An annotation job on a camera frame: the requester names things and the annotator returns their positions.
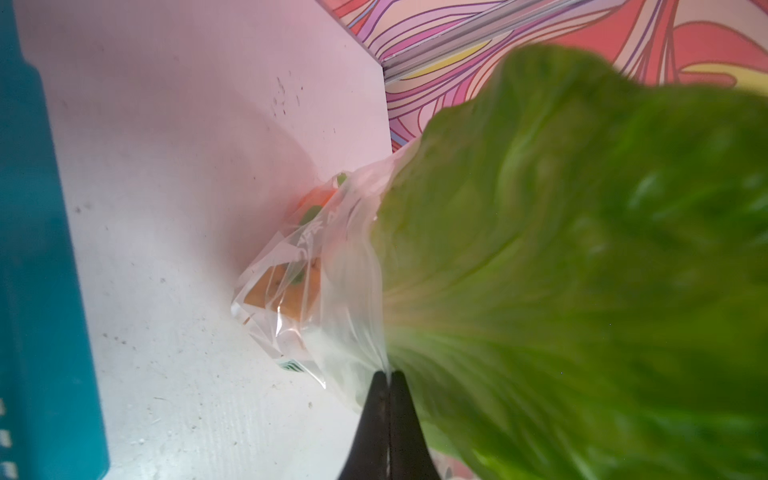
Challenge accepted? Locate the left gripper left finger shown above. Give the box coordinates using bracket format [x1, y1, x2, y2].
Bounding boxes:
[338, 371, 390, 480]

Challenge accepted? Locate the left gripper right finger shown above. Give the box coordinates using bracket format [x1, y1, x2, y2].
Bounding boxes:
[389, 371, 440, 480]

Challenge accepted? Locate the clear zip top bag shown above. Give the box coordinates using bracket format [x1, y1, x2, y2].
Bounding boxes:
[231, 141, 419, 411]

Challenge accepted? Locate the orange carrot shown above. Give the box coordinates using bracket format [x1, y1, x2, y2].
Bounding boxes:
[245, 258, 321, 321]

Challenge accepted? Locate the green lettuce leaf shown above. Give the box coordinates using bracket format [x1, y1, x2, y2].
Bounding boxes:
[371, 44, 767, 479]

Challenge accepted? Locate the small orange pumpkin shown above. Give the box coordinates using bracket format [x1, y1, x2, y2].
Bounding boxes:
[297, 185, 338, 212]

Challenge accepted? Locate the teal plastic basket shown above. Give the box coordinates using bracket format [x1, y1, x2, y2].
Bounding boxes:
[1, 1, 109, 480]

